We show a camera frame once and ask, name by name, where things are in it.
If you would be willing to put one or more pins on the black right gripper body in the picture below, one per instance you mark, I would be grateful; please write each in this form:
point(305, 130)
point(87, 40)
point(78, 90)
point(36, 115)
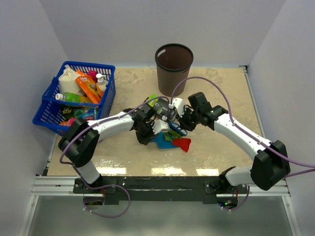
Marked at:
point(190, 119)

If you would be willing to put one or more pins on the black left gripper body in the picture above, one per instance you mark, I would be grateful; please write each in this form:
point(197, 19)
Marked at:
point(145, 132)

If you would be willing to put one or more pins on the blue plastic dustpan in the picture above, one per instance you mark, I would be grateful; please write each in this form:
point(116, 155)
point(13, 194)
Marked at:
point(161, 142)

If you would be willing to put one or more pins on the red paper scrap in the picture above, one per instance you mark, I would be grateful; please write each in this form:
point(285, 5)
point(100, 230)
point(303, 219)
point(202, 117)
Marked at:
point(183, 143)

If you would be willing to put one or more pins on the small green paper scrap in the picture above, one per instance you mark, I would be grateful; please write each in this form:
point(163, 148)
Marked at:
point(171, 135)

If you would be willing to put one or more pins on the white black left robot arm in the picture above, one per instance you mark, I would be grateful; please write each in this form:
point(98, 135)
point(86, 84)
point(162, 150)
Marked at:
point(82, 137)

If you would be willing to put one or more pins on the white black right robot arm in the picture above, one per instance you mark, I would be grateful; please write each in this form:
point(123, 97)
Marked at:
point(269, 158)

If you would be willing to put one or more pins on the black green product box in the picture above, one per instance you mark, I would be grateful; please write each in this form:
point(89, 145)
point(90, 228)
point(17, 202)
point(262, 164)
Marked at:
point(160, 105)

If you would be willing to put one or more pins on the brown waste bin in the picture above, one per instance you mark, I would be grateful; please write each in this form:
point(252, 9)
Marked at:
point(173, 63)

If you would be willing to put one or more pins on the white pump bottle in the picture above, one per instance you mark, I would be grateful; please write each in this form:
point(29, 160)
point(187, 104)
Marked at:
point(101, 82)

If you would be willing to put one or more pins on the orange snack packet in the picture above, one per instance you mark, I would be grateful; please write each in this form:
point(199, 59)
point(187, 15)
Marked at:
point(89, 87)

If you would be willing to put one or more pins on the pink small box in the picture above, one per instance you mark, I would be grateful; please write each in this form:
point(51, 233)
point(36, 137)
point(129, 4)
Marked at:
point(69, 122)

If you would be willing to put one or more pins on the green drink bottle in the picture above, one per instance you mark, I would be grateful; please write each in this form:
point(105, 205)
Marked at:
point(71, 97)

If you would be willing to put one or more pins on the beige paper bag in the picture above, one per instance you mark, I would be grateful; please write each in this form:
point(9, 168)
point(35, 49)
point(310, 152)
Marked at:
point(67, 81)

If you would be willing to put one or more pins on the blue plastic basket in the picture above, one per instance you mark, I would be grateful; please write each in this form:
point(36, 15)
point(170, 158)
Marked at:
point(50, 113)

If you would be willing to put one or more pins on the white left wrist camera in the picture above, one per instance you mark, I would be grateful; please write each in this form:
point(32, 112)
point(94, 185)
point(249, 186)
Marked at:
point(160, 126)

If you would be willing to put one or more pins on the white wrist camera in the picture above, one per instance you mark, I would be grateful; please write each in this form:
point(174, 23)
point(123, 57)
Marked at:
point(178, 104)
point(160, 126)

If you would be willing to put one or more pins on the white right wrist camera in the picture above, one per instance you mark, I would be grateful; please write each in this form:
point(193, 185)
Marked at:
point(178, 104)

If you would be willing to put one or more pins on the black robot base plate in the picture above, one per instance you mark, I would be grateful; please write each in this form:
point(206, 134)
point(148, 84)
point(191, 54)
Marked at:
point(208, 190)

